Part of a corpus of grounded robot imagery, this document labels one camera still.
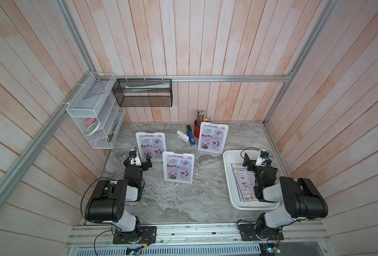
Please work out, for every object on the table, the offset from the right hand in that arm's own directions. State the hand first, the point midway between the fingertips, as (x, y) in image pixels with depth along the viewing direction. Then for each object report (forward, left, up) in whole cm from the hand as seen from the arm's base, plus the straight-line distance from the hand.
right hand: (254, 152), depth 90 cm
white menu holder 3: (+10, +23, +2) cm, 25 cm away
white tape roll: (-1, +85, +19) cm, 87 cm away
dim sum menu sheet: (-12, +5, -10) cm, 17 cm away
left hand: (-2, +66, 0) cm, 66 cm away
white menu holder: (+2, +58, +4) cm, 58 cm away
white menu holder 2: (-11, +43, +1) cm, 45 cm away
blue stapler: (+21, +37, -8) cm, 43 cm away
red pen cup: (+25, +31, +4) cm, 39 cm away
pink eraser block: (+5, +89, +20) cm, 92 cm away
